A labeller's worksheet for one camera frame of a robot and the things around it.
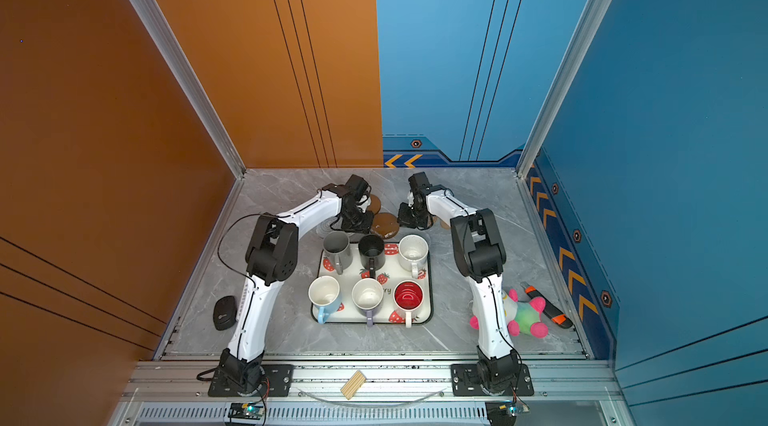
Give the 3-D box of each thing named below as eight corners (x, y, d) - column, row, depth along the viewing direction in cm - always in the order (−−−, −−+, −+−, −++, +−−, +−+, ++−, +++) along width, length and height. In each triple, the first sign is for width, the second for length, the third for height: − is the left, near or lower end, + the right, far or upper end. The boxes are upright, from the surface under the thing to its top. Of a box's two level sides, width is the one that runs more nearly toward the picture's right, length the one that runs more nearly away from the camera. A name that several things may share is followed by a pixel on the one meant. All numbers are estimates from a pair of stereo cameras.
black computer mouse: (218, 332, 83) (213, 329, 81) (217, 303, 88) (213, 300, 86) (237, 325, 84) (232, 322, 82) (235, 297, 90) (231, 293, 87)
